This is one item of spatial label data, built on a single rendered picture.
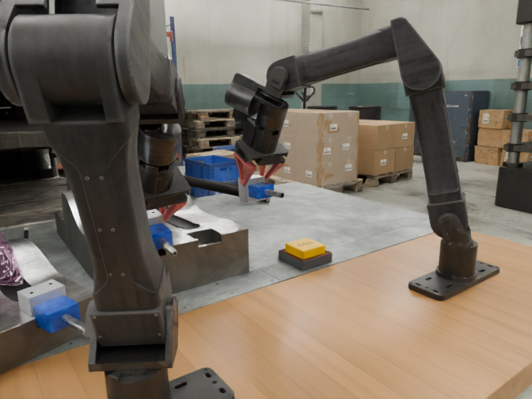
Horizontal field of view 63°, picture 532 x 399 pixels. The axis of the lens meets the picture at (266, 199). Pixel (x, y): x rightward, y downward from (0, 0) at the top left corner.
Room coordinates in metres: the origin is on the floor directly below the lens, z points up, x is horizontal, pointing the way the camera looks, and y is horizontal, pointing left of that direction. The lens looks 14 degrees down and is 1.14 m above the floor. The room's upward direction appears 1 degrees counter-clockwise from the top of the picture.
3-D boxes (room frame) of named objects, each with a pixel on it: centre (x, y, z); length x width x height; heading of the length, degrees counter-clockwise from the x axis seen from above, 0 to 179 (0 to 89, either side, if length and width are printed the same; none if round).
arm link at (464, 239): (0.74, -0.34, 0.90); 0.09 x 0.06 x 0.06; 156
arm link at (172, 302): (0.40, 0.14, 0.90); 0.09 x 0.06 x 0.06; 93
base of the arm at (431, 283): (0.74, -0.35, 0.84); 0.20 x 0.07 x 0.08; 126
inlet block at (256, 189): (0.92, 0.00, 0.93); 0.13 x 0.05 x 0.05; 35
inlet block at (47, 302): (0.53, 0.28, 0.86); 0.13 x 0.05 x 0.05; 52
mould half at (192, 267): (0.92, 0.28, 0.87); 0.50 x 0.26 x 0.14; 35
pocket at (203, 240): (0.76, 0.12, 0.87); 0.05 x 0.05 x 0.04; 35
